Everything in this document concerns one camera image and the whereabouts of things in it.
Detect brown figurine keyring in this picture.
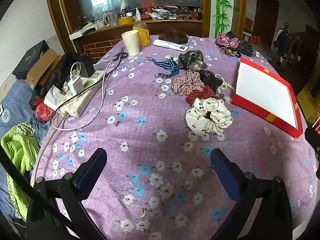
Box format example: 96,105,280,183
220,47,242,57

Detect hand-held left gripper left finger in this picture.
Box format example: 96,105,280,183
25,148,108,240

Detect blue striped headband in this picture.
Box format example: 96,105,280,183
146,56,180,78

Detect dark leopard scrunchie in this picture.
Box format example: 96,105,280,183
178,50,207,71

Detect red plastic bag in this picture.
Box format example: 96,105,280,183
35,98,56,120

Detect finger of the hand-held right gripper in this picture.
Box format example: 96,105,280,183
304,124,320,178

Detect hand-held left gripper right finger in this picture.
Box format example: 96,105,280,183
210,148,293,240

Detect black scissors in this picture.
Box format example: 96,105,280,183
114,46,128,60

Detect brown hairpiece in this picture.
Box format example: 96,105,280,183
158,29,189,44

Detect white cherry print scrunchie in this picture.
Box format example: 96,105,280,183
185,97,233,135

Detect red box with white inside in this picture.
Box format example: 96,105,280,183
231,57,304,139

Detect black adapter box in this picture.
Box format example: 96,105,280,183
75,54,95,78

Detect wooden door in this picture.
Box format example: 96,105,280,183
252,0,279,47

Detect white tissue paper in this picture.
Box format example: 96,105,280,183
44,85,66,110

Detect white pearl bracelet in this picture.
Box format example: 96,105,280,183
215,73,235,91

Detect green garment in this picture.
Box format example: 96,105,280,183
1,122,40,222

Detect cream cup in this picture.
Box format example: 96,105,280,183
121,30,139,56

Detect yellow jar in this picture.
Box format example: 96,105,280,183
132,23,151,47

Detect blue blanket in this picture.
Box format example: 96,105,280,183
0,81,50,145

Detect red plaid scrunchie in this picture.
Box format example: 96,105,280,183
171,70,203,95

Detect navy box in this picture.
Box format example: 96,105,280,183
12,39,50,80

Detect purple floral tablecloth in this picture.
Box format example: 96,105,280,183
31,34,319,240

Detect wooden mirror cabinet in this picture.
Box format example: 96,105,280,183
45,0,212,60

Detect black umbrella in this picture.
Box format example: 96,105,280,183
236,41,261,57

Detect red dotted scrunchie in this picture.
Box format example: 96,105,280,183
185,86,220,105

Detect black cable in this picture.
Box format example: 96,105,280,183
55,52,125,120

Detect white charger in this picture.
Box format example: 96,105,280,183
68,74,84,95

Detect black bag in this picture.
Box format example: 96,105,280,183
32,52,83,100

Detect bamboo wall sticker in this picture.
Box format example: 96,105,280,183
211,0,234,38

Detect pearl bracelet with green bead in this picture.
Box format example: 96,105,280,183
216,86,235,103

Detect white power strip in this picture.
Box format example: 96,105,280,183
61,70,105,117

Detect cardboard box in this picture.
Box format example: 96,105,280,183
26,48,62,87

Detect white cable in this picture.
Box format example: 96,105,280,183
51,60,115,130

